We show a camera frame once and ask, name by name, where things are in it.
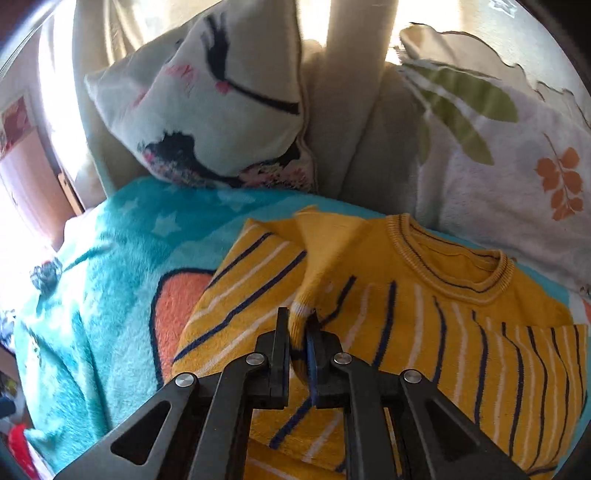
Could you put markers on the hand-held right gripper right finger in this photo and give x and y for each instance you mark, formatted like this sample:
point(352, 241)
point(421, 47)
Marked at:
point(315, 364)

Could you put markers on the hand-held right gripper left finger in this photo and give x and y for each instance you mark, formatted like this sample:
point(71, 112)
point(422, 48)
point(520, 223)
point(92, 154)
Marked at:
point(280, 350)

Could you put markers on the yellow striped sweater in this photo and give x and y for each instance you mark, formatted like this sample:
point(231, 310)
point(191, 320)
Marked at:
point(461, 332)

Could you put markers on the turquoise star print blanket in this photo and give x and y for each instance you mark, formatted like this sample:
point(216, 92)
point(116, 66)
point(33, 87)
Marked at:
point(106, 286)

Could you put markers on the cream sofa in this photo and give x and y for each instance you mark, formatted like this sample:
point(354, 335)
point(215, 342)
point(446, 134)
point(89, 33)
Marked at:
point(341, 138)

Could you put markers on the cat face print pillow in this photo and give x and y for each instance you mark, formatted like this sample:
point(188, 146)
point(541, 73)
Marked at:
point(221, 106)

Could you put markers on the white leaf print pillow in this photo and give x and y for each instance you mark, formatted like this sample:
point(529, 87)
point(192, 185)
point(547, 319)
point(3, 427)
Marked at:
point(498, 175)

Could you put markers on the wooden door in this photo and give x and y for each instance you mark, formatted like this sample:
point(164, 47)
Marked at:
point(32, 175)

